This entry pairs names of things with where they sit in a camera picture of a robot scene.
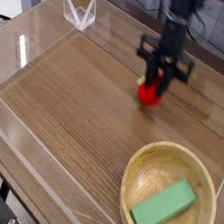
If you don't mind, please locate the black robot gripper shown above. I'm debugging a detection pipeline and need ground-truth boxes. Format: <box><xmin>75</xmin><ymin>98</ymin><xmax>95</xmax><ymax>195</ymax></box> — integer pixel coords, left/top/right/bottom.
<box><xmin>136</xmin><ymin>34</ymin><xmax>195</xmax><ymax>96</ymax></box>

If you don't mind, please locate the red felt strawberry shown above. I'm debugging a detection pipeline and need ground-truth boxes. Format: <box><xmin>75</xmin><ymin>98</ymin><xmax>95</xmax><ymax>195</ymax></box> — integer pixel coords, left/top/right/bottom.
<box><xmin>136</xmin><ymin>74</ymin><xmax>161</xmax><ymax>107</ymax></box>

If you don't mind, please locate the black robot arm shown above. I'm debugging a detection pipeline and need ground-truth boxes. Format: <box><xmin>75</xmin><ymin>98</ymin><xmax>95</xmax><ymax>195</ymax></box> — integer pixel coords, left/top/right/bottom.
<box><xmin>136</xmin><ymin>0</ymin><xmax>204</xmax><ymax>97</ymax></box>

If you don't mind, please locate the wooden bowl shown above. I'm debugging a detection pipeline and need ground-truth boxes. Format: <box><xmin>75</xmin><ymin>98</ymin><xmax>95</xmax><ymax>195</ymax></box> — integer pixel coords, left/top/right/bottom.
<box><xmin>119</xmin><ymin>141</ymin><xmax>217</xmax><ymax>224</ymax></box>

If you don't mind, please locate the green rectangular block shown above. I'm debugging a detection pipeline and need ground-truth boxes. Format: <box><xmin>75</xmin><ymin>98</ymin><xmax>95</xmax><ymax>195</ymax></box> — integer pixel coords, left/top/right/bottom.
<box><xmin>129</xmin><ymin>179</ymin><xmax>196</xmax><ymax>224</ymax></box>

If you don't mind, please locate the clear acrylic enclosure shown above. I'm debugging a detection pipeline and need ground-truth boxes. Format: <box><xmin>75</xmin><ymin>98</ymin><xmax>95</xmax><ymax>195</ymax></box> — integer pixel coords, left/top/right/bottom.
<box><xmin>0</xmin><ymin>0</ymin><xmax>224</xmax><ymax>224</ymax></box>

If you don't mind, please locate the black metal bracket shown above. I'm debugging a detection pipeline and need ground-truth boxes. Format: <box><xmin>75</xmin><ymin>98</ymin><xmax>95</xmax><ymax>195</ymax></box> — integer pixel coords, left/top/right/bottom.
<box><xmin>0</xmin><ymin>196</ymin><xmax>21</xmax><ymax>224</ymax></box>

